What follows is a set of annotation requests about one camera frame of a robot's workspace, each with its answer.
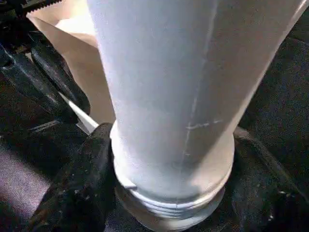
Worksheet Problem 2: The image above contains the white plastic table leg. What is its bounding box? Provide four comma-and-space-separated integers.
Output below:
86, 0, 307, 216

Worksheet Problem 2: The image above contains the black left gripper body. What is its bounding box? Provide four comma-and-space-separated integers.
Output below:
0, 0, 58, 58

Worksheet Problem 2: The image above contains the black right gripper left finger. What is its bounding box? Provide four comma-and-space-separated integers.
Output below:
31, 123, 145, 232

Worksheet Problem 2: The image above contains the black plastic mat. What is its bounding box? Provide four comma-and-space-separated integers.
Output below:
0, 14, 309, 232

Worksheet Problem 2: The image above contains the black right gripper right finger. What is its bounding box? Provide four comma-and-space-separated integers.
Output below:
224, 128, 309, 232

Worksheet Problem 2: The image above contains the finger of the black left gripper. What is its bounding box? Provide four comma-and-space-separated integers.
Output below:
32, 45, 91, 116
0, 53, 79, 131

